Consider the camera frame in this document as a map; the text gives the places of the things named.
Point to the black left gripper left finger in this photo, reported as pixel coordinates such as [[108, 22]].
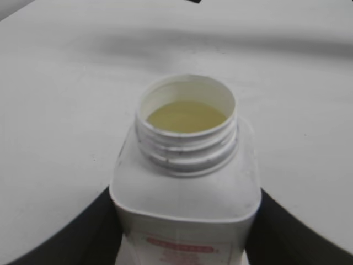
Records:
[[93, 237]]

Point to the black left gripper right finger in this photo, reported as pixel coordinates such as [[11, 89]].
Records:
[[278, 238]]

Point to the white strawberry drink bottle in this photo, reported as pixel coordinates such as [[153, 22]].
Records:
[[187, 198]]

